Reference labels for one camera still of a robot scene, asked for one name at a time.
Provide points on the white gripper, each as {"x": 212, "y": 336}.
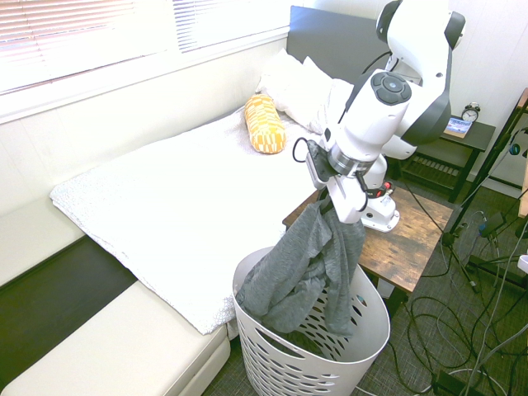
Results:
{"x": 348, "y": 200}

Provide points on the grey garment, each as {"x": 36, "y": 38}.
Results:
{"x": 297, "y": 272}

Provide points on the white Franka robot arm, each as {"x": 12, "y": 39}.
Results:
{"x": 396, "y": 123}

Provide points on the white perforated laundry basket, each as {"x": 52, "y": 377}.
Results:
{"x": 321, "y": 363}

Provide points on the rustic wooden side table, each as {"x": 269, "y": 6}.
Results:
{"x": 404, "y": 243}

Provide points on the small white pillow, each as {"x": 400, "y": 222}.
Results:
{"x": 330, "y": 111}

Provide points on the yellow white patterned pillow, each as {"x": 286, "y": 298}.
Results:
{"x": 264, "y": 123}

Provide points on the large white pillow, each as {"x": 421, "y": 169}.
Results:
{"x": 288, "y": 86}

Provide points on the black nightstand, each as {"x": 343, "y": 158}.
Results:
{"x": 453, "y": 161}

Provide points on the white bed cover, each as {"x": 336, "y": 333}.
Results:
{"x": 173, "y": 198}

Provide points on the blue book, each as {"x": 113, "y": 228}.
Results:
{"x": 458, "y": 127}

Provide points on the dark grey headboard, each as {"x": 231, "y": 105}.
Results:
{"x": 330, "y": 41}

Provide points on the blue power adapter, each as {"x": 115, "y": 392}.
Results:
{"x": 491, "y": 224}

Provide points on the black twin-bell alarm clock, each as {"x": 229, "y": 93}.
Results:
{"x": 471, "y": 112}

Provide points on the bluish window blinds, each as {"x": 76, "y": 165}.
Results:
{"x": 231, "y": 20}

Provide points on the black power strip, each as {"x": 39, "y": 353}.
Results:
{"x": 458, "y": 383}

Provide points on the cream mattress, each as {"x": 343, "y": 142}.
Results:
{"x": 103, "y": 354}

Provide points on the wide window blinds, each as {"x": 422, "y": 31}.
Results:
{"x": 74, "y": 37}

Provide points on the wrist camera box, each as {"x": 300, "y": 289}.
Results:
{"x": 318, "y": 163}

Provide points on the black camera tripod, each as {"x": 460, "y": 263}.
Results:
{"x": 486, "y": 165}

